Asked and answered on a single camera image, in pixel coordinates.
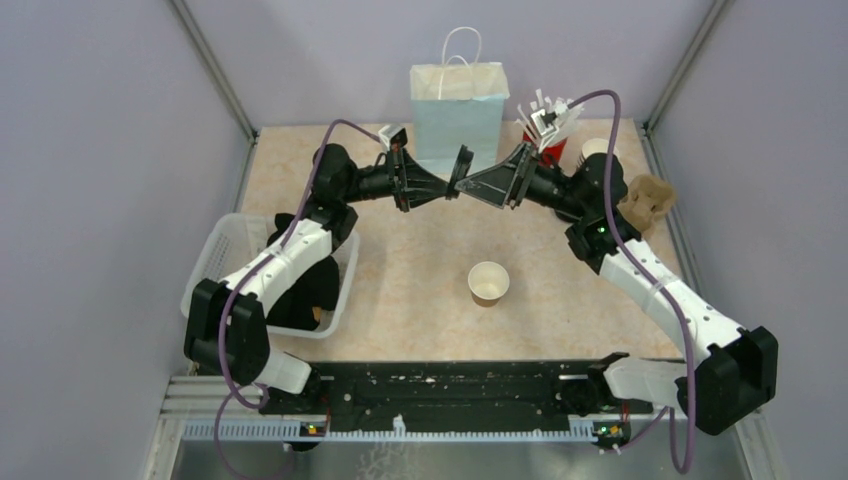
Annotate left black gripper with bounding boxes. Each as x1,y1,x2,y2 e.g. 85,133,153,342
340,143,454,212

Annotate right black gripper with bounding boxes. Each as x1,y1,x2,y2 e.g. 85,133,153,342
455,142,589,221

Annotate brown paper coffee cup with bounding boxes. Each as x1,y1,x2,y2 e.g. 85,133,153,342
467,261,511,307

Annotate black plastic cup lid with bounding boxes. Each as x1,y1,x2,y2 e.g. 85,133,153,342
445,145,474,200

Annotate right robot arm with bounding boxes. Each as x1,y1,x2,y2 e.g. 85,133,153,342
448,142,779,435

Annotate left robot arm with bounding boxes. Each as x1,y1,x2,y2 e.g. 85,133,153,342
183,142,452,414

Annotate red ribbed straw cup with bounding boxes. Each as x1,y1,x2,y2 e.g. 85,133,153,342
537,134,568,167

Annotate white wrapped straws bundle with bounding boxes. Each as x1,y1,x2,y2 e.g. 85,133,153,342
514,89,584,149

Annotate light blue paper bag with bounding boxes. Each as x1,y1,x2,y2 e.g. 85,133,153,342
409,26,510,175

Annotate stacked brown paper cups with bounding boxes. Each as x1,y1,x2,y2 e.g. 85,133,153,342
579,138,610,165

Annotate black cloth in basket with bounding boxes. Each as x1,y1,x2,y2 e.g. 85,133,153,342
266,212,342,333

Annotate cardboard cup carrier tray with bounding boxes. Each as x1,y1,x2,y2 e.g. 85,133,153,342
617,174,677,238

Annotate clear plastic basket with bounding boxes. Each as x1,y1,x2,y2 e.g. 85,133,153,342
180,213,360,340

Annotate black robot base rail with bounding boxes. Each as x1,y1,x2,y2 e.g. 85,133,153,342
259,360,657,435

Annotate white toothed cable rail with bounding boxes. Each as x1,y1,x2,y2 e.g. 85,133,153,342
182,416,598,443

